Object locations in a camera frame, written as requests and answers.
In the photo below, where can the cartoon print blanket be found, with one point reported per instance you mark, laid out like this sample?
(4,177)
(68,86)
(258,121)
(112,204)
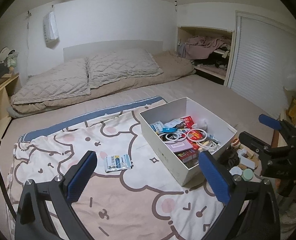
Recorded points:
(144,202)

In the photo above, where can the left beige pillow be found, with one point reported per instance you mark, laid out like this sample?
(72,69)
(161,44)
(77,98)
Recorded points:
(67,80)

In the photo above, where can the pile of pink clothes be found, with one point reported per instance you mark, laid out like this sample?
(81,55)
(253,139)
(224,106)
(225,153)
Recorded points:
(200,47)

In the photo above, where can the beige pillow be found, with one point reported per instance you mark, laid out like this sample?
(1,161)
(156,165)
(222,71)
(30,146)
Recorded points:
(112,66)
(67,80)

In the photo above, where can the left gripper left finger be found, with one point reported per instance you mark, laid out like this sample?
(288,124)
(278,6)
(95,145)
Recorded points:
(78,175)

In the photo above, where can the white blue medicine sachet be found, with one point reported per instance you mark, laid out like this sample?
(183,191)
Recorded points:
(114,163)

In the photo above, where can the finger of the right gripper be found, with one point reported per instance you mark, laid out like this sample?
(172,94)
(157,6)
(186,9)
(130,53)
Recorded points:
(270,122)

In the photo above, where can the white slatted closet door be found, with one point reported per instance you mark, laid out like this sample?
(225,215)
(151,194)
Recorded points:
(265,50)

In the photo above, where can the red snack packet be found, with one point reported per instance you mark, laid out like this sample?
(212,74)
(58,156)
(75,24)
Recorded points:
(187,122)

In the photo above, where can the wooden bedside shelf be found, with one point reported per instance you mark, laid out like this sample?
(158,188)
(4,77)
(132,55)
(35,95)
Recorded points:
(6,91)

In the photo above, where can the pink card box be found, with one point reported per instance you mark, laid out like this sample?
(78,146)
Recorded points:
(180,146)

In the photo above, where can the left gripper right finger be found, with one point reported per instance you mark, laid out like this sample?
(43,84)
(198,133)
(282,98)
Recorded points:
(217,176)

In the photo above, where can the green round lid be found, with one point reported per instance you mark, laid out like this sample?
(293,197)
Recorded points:
(247,174)

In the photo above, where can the white hanging bag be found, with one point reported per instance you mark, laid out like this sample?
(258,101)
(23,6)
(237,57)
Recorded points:
(50,29)

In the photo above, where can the beige folded duvet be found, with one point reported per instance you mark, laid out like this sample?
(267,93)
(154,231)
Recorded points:
(173,67)

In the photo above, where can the wall shelf with clothes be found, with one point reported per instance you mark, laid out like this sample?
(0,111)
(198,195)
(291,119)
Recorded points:
(217,66)

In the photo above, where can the white shoe box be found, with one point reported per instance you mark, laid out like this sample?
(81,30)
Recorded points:
(161,125)

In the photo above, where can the right beige pillow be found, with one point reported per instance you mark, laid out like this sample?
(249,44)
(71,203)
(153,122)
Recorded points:
(112,66)

